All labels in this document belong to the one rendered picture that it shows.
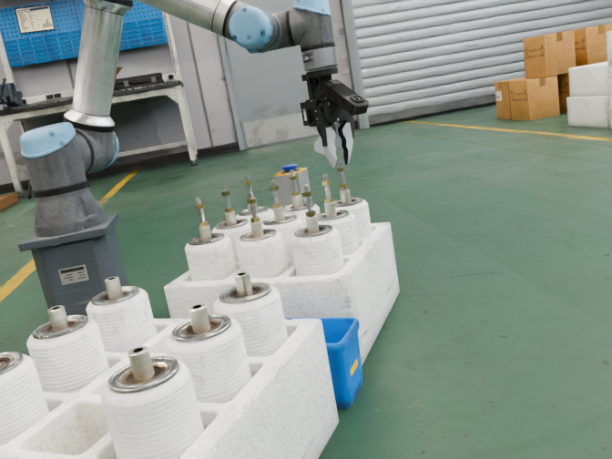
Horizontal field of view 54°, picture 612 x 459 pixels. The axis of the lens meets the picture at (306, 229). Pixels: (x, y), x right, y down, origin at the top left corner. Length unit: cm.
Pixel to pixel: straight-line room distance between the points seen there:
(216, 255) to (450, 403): 53
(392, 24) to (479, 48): 99
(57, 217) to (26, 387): 63
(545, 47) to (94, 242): 401
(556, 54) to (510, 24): 215
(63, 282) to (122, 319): 47
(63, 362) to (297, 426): 33
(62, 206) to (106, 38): 39
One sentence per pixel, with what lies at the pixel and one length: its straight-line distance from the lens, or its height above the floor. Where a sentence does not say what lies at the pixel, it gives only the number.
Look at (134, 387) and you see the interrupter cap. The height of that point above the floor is 25.
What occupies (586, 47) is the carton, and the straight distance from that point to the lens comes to 510.
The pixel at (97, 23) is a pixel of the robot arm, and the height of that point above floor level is 73.
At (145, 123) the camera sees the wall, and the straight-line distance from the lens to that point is 629.
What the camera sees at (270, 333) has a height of 20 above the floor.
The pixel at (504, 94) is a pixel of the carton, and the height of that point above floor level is 20.
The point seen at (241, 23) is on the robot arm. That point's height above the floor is 66.
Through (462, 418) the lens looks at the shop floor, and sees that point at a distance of 97.
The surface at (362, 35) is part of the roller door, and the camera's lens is 642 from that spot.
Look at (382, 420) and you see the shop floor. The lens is 98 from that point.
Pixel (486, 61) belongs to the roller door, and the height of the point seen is 46.
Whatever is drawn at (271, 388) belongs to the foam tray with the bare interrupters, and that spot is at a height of 17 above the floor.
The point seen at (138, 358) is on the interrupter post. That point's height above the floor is 28.
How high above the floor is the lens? 52
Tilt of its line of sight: 13 degrees down
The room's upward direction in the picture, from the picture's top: 10 degrees counter-clockwise
